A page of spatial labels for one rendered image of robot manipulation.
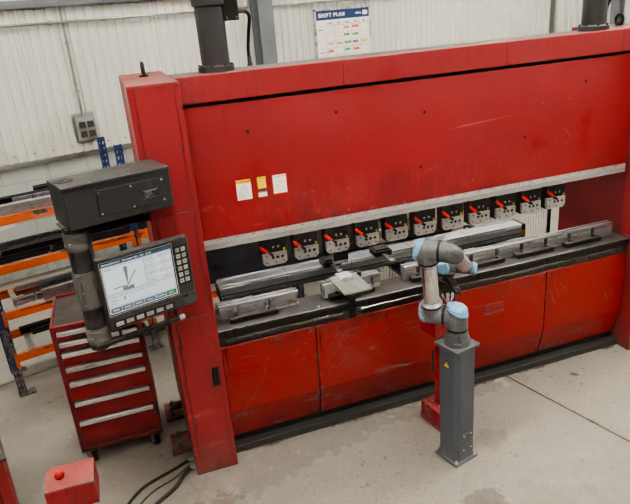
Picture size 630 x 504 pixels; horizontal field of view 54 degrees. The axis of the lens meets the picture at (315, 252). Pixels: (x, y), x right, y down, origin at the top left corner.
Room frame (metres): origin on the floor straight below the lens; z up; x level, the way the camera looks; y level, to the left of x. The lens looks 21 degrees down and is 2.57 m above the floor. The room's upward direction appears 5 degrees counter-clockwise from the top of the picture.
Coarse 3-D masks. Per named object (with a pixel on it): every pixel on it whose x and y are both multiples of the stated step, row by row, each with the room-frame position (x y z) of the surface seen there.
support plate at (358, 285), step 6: (336, 282) 3.45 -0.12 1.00; (342, 282) 3.44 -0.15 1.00; (348, 282) 3.43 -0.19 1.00; (354, 282) 3.43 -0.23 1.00; (360, 282) 3.42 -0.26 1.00; (342, 288) 3.36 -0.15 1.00; (348, 288) 3.35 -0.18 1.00; (354, 288) 3.34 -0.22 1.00; (360, 288) 3.33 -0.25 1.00; (366, 288) 3.33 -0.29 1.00; (372, 288) 3.32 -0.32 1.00; (348, 294) 3.28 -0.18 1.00
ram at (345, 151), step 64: (576, 64) 4.02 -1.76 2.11; (192, 128) 3.29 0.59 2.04; (256, 128) 3.39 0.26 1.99; (320, 128) 3.50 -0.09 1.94; (384, 128) 3.62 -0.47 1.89; (448, 128) 3.75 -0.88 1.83; (512, 128) 3.88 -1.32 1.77; (576, 128) 4.03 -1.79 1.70; (256, 192) 3.38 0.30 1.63; (320, 192) 3.49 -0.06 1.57; (384, 192) 3.61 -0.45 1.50; (448, 192) 3.75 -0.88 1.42; (512, 192) 3.89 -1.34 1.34
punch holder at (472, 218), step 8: (472, 200) 3.80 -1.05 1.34; (480, 200) 3.81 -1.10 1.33; (488, 200) 3.83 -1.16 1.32; (464, 208) 3.85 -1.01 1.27; (480, 208) 3.81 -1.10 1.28; (464, 216) 3.86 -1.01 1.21; (472, 216) 3.79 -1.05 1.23; (480, 216) 3.81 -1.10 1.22; (488, 216) 3.83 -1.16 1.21; (472, 224) 3.79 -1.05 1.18
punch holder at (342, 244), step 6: (330, 228) 3.50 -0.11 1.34; (336, 228) 3.51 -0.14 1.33; (342, 228) 3.53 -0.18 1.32; (330, 234) 3.50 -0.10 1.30; (336, 234) 3.51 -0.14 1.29; (342, 234) 3.53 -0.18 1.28; (348, 234) 3.54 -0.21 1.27; (324, 240) 3.53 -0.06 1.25; (336, 240) 3.51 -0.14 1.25; (342, 240) 3.52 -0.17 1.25; (348, 240) 3.53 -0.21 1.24; (324, 246) 3.54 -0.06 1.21; (330, 246) 3.50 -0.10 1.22; (336, 246) 3.51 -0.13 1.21; (342, 246) 3.52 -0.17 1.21; (348, 246) 3.53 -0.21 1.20; (330, 252) 3.50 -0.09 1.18
